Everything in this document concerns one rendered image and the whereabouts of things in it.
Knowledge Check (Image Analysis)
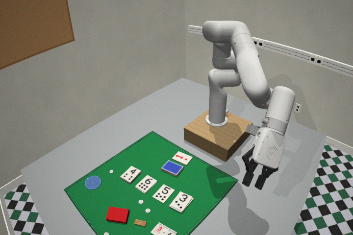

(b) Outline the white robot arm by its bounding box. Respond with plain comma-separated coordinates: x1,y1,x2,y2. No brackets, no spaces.
202,21,295,134

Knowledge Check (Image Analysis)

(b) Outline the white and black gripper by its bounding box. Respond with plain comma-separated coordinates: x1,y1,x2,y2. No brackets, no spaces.
242,126,286,190

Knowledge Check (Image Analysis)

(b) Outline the red rectangular block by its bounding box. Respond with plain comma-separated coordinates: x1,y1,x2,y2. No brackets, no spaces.
106,207,129,224

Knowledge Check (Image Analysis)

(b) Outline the blue round disc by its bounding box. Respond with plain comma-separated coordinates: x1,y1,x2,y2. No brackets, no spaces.
85,176,101,190

